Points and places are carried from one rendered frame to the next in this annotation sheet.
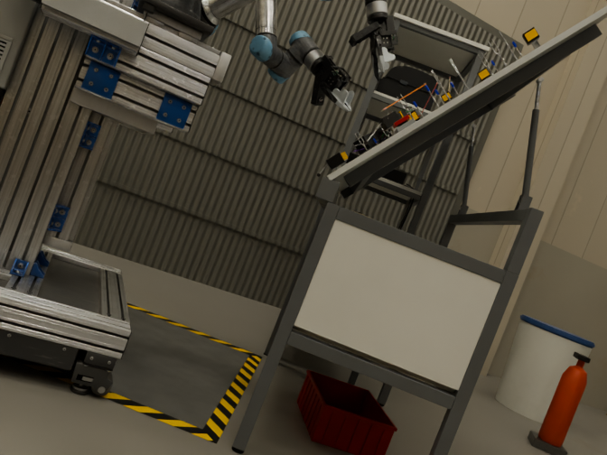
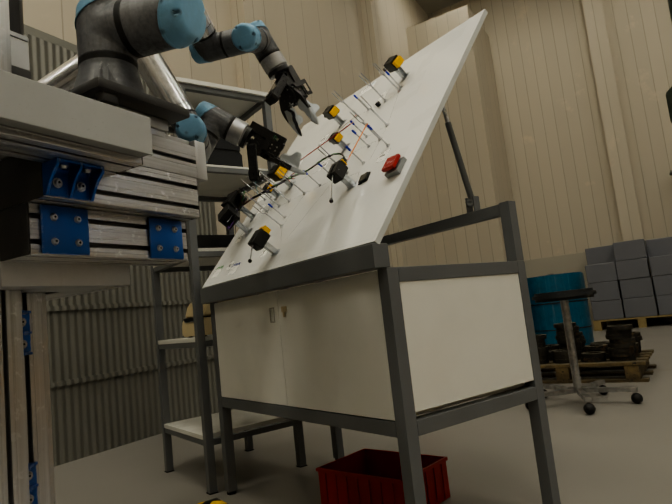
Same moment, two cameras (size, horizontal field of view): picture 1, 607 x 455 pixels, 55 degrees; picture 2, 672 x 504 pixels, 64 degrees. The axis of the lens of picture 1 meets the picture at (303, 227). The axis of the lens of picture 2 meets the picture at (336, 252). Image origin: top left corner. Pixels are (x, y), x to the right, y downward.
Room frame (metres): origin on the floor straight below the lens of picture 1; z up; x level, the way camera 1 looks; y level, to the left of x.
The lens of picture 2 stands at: (0.71, 0.95, 0.69)
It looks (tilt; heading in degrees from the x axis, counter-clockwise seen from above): 7 degrees up; 321
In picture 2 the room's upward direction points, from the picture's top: 6 degrees counter-clockwise
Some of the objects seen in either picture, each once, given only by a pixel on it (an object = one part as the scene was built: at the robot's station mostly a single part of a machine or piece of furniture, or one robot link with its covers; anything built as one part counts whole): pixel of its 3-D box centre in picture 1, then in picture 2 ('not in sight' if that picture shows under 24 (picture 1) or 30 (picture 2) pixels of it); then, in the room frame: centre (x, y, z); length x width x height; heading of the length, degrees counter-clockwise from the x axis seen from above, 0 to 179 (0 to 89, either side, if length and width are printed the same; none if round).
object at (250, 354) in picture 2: not in sight; (248, 348); (2.59, -0.09, 0.60); 0.55 x 0.02 x 0.39; 177
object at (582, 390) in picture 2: not in sight; (576, 346); (2.44, -2.23, 0.34); 0.64 x 0.62 x 0.68; 109
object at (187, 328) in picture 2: not in sight; (218, 313); (3.13, -0.24, 0.76); 0.30 x 0.21 x 0.20; 91
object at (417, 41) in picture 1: (370, 204); (217, 281); (3.24, -0.30, 0.92); 0.61 x 0.50 x 1.85; 177
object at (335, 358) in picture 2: not in sight; (328, 346); (2.05, -0.06, 0.60); 0.55 x 0.03 x 0.39; 177
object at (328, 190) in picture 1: (329, 199); (271, 280); (2.32, -0.05, 0.83); 1.18 x 0.06 x 0.06; 177
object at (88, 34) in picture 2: not in sight; (109, 32); (1.81, 0.60, 1.33); 0.13 x 0.12 x 0.14; 37
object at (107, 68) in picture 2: (180, 2); (109, 86); (1.82, 0.61, 1.21); 0.15 x 0.15 x 0.10
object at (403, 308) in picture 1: (383, 283); (352, 337); (2.31, -0.37, 0.60); 1.17 x 0.58 x 0.40; 177
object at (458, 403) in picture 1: (362, 329); (356, 391); (2.31, -0.36, 0.40); 1.18 x 0.60 x 0.80; 177
